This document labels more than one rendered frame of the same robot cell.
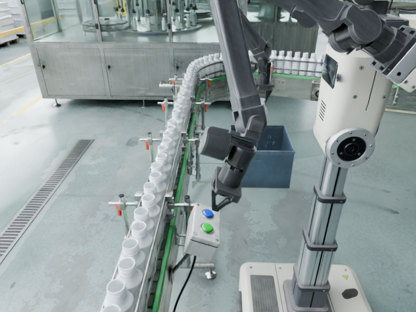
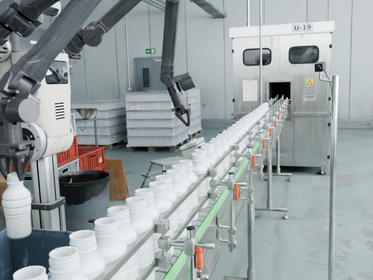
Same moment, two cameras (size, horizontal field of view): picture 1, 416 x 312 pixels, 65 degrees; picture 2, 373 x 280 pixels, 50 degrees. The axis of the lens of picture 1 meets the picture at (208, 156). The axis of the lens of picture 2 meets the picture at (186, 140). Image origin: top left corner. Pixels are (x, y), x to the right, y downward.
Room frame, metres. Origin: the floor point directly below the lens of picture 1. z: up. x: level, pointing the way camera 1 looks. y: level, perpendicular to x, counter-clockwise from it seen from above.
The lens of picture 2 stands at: (2.43, 0.40, 1.38)
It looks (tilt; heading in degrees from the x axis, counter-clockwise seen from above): 8 degrees down; 194
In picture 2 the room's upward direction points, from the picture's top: 2 degrees counter-clockwise
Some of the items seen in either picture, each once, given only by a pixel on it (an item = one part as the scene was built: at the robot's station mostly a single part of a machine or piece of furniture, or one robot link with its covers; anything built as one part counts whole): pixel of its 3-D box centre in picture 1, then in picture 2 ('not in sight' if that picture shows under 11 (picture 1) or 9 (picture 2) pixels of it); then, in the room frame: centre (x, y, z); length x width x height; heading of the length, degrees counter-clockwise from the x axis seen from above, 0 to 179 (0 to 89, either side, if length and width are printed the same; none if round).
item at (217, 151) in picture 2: (164, 166); (214, 164); (1.04, 0.16, 1.08); 0.06 x 0.06 x 0.17
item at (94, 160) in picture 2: not in sight; (76, 160); (-1.46, -1.79, 0.55); 0.61 x 0.41 x 0.22; 0
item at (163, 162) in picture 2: not in sight; (166, 174); (-2.34, -1.04, 0.21); 0.61 x 0.47 x 0.41; 51
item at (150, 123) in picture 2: not in sight; (158, 119); (-5.63, -2.16, 0.59); 1.24 x 1.03 x 1.17; 0
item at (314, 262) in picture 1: (312, 268); not in sight; (1.09, -0.49, 0.49); 0.13 x 0.13 x 0.40; 88
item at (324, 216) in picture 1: (321, 228); (51, 248); (1.09, -0.49, 0.74); 0.11 x 0.11 x 0.40; 88
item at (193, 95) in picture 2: not in sight; (176, 113); (-7.22, -2.19, 0.59); 1.25 x 1.03 x 1.17; 179
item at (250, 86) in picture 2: not in sight; (250, 90); (-3.41, -0.07, 1.22); 0.23 x 0.03 x 0.32; 88
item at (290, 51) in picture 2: not in sight; (282, 98); (-4.16, 0.38, 1.05); 1.60 x 1.40 x 2.10; 178
